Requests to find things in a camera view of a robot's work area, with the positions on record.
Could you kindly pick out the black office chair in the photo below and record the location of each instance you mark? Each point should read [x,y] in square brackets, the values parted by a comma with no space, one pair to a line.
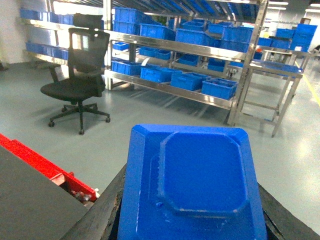
[88,46]

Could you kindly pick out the blue block part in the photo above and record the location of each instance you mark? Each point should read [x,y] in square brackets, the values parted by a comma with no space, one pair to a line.
[190,183]

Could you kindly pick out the red table edge frame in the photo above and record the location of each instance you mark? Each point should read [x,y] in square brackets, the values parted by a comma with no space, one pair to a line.
[54,173]

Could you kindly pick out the steel flow rack shelving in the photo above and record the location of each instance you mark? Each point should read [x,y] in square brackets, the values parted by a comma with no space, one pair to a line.
[152,39]

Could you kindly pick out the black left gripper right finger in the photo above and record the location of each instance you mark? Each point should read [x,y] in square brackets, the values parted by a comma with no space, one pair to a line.
[280,223]

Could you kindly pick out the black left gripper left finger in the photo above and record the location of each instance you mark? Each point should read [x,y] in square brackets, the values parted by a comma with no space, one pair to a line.
[101,222]

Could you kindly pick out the stainless steel side table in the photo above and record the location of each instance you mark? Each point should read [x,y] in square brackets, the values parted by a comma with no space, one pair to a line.
[268,91]

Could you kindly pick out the front left blue bin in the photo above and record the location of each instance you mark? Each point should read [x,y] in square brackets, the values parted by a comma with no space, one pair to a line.
[188,81]

